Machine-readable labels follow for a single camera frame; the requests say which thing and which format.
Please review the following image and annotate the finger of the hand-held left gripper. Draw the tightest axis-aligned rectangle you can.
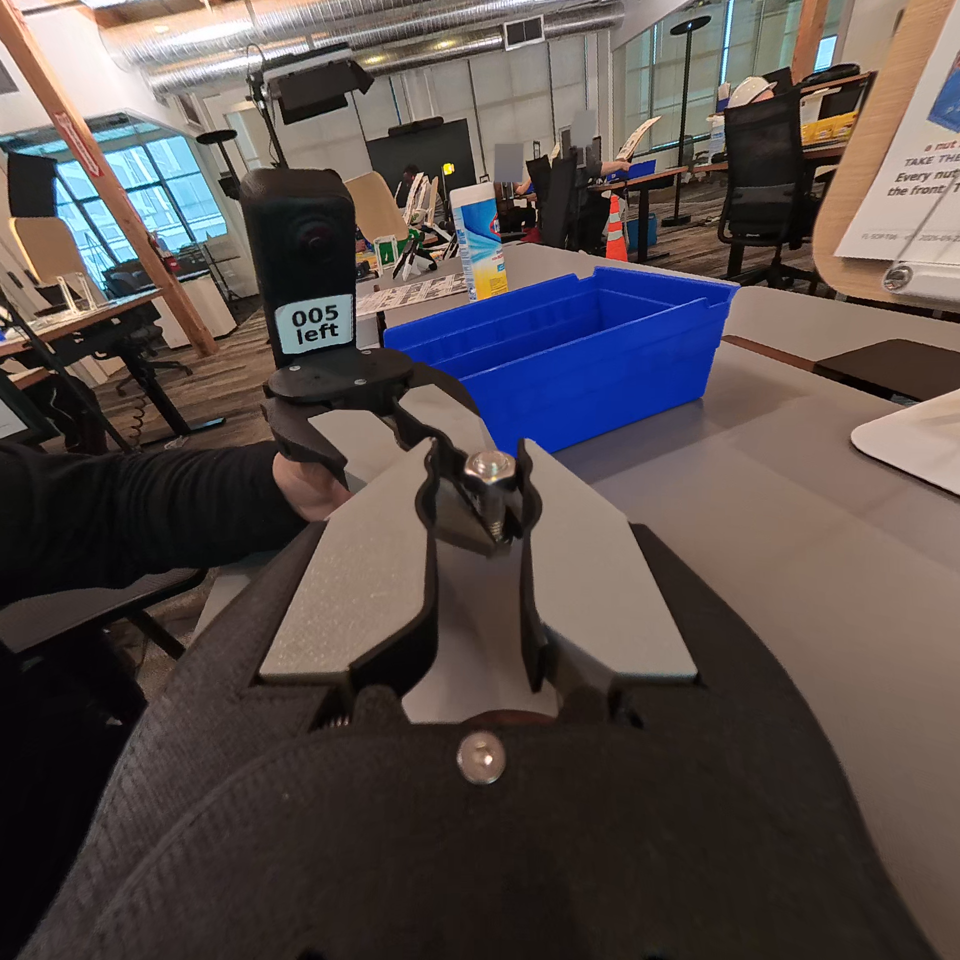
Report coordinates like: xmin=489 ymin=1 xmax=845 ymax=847
xmin=393 ymin=363 xmax=498 ymax=460
xmin=307 ymin=408 xmax=519 ymax=558

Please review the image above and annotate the orange traffic cone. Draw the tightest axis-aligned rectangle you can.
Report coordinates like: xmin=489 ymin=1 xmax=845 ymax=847
xmin=603 ymin=193 xmax=630 ymax=264

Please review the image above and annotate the dark desk cable flap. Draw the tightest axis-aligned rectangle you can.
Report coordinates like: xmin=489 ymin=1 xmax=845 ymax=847
xmin=721 ymin=333 xmax=960 ymax=402

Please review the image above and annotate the black floor lamp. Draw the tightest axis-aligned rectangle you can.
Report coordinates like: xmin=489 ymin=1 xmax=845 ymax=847
xmin=660 ymin=15 xmax=712 ymax=228

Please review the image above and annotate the printed instruction sheet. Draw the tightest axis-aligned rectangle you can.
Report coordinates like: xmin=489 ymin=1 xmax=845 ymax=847
xmin=832 ymin=41 xmax=960 ymax=264

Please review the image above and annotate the person's dark clothing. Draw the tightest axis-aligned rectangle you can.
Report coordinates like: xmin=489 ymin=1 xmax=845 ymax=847
xmin=0 ymin=637 xmax=147 ymax=960

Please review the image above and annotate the blue plastic bin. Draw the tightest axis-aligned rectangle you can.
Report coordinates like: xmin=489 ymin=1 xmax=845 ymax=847
xmin=382 ymin=266 xmax=742 ymax=455

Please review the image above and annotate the person's left forearm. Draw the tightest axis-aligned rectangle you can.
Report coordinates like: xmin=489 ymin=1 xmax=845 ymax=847
xmin=0 ymin=438 xmax=309 ymax=609

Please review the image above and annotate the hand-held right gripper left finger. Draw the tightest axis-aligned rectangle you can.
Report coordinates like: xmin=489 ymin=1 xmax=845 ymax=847
xmin=257 ymin=439 xmax=440 ymax=702

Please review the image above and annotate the tan wooden board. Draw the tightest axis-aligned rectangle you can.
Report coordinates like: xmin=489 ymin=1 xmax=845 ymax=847
xmin=345 ymin=171 xmax=412 ymax=243

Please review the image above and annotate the disinfecting wipes canister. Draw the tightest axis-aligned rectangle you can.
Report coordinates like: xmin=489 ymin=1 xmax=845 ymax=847
xmin=448 ymin=183 xmax=510 ymax=303

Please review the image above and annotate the wooden book stand white base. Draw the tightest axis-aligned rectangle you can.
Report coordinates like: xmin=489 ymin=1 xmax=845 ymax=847
xmin=812 ymin=0 xmax=960 ymax=496

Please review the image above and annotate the dark chair seat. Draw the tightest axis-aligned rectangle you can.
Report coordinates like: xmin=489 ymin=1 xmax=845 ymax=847
xmin=0 ymin=566 xmax=207 ymax=661

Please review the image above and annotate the person's left hand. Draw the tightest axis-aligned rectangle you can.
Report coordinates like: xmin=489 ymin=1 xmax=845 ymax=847
xmin=271 ymin=453 xmax=354 ymax=524

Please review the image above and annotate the wooden side desk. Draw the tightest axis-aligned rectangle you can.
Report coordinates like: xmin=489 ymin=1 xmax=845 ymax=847
xmin=0 ymin=288 xmax=226 ymax=451

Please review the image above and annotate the wooden post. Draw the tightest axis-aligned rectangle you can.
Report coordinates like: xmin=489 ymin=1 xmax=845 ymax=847
xmin=0 ymin=0 xmax=220 ymax=357

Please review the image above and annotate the silver hex bolt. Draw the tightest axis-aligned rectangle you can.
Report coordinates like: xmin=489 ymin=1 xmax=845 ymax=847
xmin=462 ymin=450 xmax=520 ymax=545

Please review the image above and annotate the black wall screen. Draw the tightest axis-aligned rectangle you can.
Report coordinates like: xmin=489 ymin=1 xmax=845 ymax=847
xmin=366 ymin=116 xmax=477 ymax=192

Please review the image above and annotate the black office chair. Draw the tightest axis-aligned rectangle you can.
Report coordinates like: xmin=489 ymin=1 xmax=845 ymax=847
xmin=720 ymin=90 xmax=826 ymax=294

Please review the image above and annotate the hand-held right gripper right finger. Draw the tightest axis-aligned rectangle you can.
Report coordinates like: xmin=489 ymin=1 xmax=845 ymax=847
xmin=517 ymin=438 xmax=700 ymax=714

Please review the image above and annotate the black studio light panel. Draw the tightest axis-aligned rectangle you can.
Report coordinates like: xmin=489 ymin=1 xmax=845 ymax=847
xmin=264 ymin=48 xmax=376 ymax=126

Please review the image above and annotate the printed paper sheet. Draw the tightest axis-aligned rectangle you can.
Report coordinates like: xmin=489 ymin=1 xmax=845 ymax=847
xmin=354 ymin=273 xmax=470 ymax=316

